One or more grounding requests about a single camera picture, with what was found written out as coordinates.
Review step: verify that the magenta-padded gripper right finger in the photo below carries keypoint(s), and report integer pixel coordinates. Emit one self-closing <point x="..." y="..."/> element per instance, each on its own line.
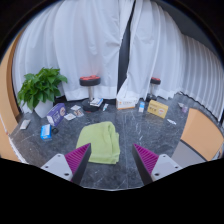
<point x="155" y="163"/>

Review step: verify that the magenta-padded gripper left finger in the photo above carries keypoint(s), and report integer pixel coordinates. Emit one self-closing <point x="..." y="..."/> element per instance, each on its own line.
<point x="71" y="163"/>

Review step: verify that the light green towel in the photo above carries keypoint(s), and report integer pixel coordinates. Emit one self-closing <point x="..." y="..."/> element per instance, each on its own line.
<point x="100" y="141"/>

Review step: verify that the small black round object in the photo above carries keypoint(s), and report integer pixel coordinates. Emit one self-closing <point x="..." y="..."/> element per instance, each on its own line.
<point x="55" y="131"/>

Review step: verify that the blue cardboard box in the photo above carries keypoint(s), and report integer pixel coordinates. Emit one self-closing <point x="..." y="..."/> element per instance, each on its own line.
<point x="46" y="131"/>

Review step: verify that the white printed flat packet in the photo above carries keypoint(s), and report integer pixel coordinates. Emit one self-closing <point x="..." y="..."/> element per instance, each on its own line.
<point x="70" y="116"/>

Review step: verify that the brown printed flat packet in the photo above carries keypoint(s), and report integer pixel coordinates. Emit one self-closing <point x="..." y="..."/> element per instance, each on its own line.
<point x="79" y="113"/>

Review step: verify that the purple cardboard box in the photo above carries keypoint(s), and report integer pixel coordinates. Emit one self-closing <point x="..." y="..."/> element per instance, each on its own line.
<point x="56" y="114"/>

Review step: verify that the yellow cardboard box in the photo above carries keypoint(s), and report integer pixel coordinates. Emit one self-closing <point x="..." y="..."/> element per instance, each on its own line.
<point x="157" y="109"/>

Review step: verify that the orange wooden furniture panel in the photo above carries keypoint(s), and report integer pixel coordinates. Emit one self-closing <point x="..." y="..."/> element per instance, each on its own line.
<point x="201" y="133"/>

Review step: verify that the small white card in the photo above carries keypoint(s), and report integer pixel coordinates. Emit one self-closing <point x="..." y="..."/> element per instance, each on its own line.
<point x="76" y="107"/>

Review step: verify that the small blue and white box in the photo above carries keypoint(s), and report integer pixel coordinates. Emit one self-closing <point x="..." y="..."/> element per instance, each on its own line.
<point x="141" y="106"/>

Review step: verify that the small white tube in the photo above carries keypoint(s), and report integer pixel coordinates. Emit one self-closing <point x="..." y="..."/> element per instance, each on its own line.
<point x="105" y="107"/>

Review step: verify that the white box with orange print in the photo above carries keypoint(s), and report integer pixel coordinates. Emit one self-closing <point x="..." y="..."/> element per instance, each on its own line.
<point x="126" y="104"/>

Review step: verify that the white booklet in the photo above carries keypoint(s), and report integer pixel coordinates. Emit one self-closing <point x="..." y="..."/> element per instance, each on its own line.
<point x="96" y="102"/>

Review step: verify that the black stool with red seat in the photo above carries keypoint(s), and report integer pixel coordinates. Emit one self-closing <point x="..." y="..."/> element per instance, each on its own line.
<point x="90" y="90"/>
<point x="154" y="87"/>

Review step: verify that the green potted plant, white pot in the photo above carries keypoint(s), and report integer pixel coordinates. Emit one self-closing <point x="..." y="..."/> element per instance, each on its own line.
<point x="41" y="88"/>

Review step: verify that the white curtain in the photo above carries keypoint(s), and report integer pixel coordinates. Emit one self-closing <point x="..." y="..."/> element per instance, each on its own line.
<point x="150" y="50"/>
<point x="76" y="46"/>

